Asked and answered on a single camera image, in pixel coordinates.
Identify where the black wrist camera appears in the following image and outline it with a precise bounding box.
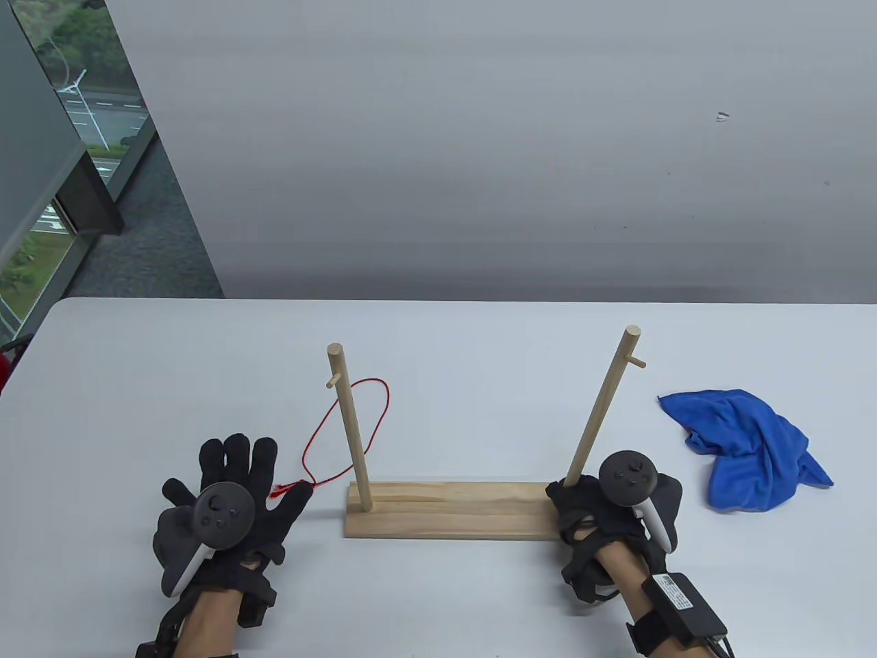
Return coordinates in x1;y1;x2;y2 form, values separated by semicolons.
236;579;278;628
562;548;615;604

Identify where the black white right controller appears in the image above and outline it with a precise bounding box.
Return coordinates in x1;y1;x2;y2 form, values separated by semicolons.
598;450;684;552

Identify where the person's right forearm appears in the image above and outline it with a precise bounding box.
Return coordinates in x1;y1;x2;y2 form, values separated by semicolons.
593;541;686;658

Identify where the black white controller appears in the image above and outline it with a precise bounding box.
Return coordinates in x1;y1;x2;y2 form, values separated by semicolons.
159;482;258;598
598;450;684;552

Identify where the grey window frame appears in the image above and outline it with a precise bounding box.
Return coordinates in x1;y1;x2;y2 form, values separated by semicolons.
0;127;160;343

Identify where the blue towel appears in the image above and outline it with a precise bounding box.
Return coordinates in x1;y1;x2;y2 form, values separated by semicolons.
658;389;835;513

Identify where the grey window pillar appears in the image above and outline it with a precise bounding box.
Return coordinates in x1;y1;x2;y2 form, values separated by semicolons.
0;0;125;271

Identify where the black right wrist strap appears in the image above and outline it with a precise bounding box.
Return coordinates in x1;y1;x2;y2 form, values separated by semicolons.
625;610;693;658

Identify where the person's left hand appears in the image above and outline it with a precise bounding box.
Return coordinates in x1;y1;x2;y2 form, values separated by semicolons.
154;433;314;598

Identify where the black wrist box white label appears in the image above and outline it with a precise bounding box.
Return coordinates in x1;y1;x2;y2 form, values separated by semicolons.
641;572;728;645

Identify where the wooden rack with posts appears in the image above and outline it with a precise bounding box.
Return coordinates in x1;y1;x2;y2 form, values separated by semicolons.
325;326;646;542

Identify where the red elastic cord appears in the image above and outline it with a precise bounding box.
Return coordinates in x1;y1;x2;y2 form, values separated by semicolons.
269;378;391;501

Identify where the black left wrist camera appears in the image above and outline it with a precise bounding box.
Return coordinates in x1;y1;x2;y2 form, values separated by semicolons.
236;579;278;628

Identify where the red and black chair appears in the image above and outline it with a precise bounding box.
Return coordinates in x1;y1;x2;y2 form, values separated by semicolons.
0;334;35;397

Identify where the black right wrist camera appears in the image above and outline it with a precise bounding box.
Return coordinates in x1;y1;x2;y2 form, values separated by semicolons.
562;548;615;604

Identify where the person's right hand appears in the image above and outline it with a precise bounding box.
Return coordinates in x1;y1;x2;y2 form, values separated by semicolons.
546;472;684;557

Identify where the person's left forearm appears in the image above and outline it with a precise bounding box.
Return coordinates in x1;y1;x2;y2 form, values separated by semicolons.
180;588;240;658

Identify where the black white left controller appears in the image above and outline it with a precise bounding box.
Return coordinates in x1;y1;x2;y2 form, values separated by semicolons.
159;482;258;598

